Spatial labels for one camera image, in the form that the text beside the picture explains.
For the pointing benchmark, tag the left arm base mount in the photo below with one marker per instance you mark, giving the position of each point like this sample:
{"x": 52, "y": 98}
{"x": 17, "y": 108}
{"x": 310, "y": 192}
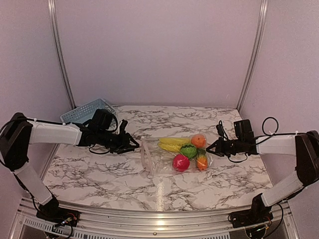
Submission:
{"x": 62, "y": 215}

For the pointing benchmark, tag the right aluminium corner post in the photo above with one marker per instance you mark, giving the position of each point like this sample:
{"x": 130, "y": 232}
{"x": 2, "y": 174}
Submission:
{"x": 254, "y": 55}

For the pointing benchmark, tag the fake orange carrot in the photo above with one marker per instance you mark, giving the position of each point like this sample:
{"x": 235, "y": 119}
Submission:
{"x": 202, "y": 162}

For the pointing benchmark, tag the fake orange fruit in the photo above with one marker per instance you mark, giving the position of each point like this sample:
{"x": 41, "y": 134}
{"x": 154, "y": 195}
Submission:
{"x": 198, "y": 141}

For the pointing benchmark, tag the fake red food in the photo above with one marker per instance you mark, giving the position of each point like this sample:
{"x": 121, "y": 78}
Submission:
{"x": 180, "y": 163}

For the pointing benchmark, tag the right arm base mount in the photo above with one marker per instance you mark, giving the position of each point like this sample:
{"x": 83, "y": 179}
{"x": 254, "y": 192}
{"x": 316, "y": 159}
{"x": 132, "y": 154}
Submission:
{"x": 245, "y": 218}

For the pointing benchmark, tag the aluminium corner post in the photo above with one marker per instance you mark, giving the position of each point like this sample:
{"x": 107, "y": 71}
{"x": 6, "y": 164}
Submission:
{"x": 59, "y": 51}
{"x": 254, "y": 55}

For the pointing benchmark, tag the blue plastic basket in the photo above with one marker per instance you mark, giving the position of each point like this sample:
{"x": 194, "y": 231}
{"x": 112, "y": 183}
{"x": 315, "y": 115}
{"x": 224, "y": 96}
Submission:
{"x": 85, "y": 112}

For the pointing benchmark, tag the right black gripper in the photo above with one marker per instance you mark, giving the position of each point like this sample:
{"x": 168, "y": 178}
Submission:
{"x": 219, "y": 144}

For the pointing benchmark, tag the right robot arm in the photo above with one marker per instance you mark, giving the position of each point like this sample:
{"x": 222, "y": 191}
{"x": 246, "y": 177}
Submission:
{"x": 300, "y": 147}

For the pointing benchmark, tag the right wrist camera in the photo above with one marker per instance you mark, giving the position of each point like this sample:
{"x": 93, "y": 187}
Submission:
{"x": 220, "y": 130}

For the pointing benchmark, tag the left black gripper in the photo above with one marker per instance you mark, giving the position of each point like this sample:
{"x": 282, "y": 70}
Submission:
{"x": 123, "y": 143}

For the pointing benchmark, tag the fake green lettuce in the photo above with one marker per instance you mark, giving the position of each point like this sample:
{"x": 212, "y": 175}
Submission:
{"x": 189, "y": 150}

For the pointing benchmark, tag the aluminium front frame rail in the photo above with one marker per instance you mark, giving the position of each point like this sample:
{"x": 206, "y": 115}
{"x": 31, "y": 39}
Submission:
{"x": 102, "y": 223}

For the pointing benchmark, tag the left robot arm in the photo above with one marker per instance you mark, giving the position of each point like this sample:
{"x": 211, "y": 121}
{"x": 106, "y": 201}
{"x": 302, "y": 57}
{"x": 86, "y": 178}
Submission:
{"x": 21, "y": 136}

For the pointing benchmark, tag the fake yellow banana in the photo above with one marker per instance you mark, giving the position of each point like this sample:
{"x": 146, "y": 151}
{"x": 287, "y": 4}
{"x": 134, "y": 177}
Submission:
{"x": 172, "y": 144}

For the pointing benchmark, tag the clear zip top bag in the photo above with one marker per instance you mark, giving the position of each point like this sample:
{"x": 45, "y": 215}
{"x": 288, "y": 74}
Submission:
{"x": 175, "y": 155}

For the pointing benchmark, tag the left aluminium corner post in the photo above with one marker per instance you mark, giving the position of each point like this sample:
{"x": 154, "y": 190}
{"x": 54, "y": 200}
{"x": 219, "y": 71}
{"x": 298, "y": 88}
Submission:
{"x": 59, "y": 51}

